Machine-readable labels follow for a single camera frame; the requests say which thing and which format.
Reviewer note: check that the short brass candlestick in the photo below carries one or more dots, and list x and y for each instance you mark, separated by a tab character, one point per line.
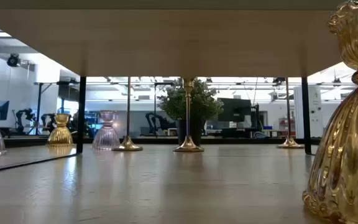
188	146

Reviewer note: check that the tall brass candlestick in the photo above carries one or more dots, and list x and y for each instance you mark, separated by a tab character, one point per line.
289	143
127	145

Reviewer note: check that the amber ribbed glass candle holder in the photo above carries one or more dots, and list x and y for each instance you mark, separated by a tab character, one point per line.
60	135
346	140

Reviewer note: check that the background black robot arm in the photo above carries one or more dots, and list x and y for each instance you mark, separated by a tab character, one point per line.
23	116
47	119
155	121

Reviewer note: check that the green potted plant black pot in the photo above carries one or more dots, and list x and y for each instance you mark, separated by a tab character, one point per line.
207	105

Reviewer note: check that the black background monitor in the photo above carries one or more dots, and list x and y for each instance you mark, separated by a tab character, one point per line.
235	109

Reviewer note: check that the wooden shelf with black legs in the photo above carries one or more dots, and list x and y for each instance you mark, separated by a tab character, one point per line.
166	40

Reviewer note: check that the small blue box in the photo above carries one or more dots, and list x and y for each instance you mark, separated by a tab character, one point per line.
267	127

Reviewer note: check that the white cabinet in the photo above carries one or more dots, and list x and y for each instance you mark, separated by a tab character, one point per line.
314	112

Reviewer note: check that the blue computer monitor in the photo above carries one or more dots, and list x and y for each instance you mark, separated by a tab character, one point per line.
2	110

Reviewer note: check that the black table frame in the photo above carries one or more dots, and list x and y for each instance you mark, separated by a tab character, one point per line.
228	141

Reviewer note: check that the black ceiling-mounted camera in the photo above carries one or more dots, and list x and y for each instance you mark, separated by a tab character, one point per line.
13	60

